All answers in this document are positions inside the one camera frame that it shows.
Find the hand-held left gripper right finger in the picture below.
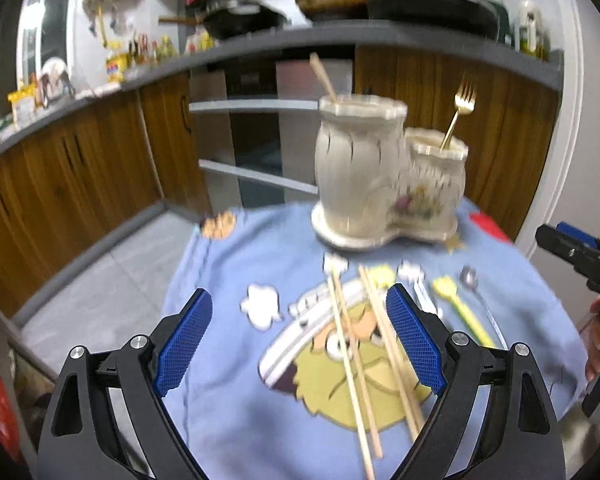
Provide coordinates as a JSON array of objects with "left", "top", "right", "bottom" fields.
[{"left": 385, "top": 282, "right": 566, "bottom": 480}]

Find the black frying pan wooden handle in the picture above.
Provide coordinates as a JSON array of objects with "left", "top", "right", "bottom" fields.
[{"left": 157, "top": 4, "right": 292, "bottom": 42}]

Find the white door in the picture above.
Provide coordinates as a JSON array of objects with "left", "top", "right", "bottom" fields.
[{"left": 510, "top": 0, "right": 600, "bottom": 261}]

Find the silver spoon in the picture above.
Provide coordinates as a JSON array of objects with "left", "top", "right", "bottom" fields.
[{"left": 459, "top": 266, "right": 509, "bottom": 350}]

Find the wooden kitchen cabinet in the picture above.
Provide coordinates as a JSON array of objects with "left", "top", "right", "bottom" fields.
[
  {"left": 355, "top": 45, "right": 562, "bottom": 242},
  {"left": 0, "top": 72, "right": 212, "bottom": 319}
]

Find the beige fleece clothing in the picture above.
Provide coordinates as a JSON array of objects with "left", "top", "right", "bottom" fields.
[{"left": 557, "top": 405, "right": 600, "bottom": 476}]

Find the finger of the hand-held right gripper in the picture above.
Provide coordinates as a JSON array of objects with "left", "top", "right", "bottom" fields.
[
  {"left": 535, "top": 225, "right": 586, "bottom": 267},
  {"left": 555, "top": 221, "right": 600, "bottom": 253}
]

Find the yellow packet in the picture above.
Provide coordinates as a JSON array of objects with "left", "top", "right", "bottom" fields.
[{"left": 7, "top": 87, "right": 37, "bottom": 127}]

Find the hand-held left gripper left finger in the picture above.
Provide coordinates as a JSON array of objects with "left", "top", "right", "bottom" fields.
[{"left": 39, "top": 287, "right": 214, "bottom": 480}]

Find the built-in oven with silver handles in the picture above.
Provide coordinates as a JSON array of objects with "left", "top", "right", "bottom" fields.
[{"left": 187, "top": 47, "right": 356, "bottom": 211}]

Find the gold fork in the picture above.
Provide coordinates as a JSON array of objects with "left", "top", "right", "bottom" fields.
[{"left": 439, "top": 80, "right": 479, "bottom": 151}]

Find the row of condiment bottles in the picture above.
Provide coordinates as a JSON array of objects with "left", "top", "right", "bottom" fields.
[{"left": 127, "top": 34, "right": 179, "bottom": 67}]

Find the person's right hand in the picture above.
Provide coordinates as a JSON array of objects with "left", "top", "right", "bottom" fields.
[{"left": 582, "top": 300, "right": 600, "bottom": 386}]

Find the window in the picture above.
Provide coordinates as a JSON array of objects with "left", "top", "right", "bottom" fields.
[{"left": 0, "top": 0, "right": 84, "bottom": 107}]

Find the blue cartoon printed cloth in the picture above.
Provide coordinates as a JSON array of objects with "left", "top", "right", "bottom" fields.
[{"left": 162, "top": 195, "right": 588, "bottom": 480}]

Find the wooden chopstick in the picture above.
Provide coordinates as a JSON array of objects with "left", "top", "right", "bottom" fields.
[
  {"left": 309, "top": 52, "right": 339, "bottom": 104},
  {"left": 367, "top": 285, "right": 420, "bottom": 438},
  {"left": 328, "top": 260, "right": 377, "bottom": 480},
  {"left": 358, "top": 266, "right": 425, "bottom": 428},
  {"left": 340, "top": 300, "right": 384, "bottom": 458}
]

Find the cream floral ceramic utensil holder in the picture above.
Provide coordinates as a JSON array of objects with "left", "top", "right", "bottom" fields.
[{"left": 311, "top": 94, "right": 468, "bottom": 252}]

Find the black griddle pan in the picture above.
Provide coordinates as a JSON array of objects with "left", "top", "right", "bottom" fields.
[{"left": 367, "top": 0, "right": 502, "bottom": 42}]

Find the grey kitchen countertop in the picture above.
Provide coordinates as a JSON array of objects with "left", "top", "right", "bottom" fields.
[{"left": 0, "top": 22, "right": 566, "bottom": 171}]

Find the grey metal frame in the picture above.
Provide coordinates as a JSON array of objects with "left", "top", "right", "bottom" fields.
[{"left": 0, "top": 285, "right": 63, "bottom": 391}]

